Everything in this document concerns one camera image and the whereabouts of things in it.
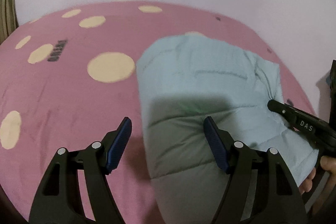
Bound light blue puffer jacket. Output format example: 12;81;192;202
137;35;318;223

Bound striped olive curtain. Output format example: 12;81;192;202
0;0;19;43

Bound person's right hand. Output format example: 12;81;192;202
299;156;336;196

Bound pink polka dot bedsheet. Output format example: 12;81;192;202
1;2;313;223

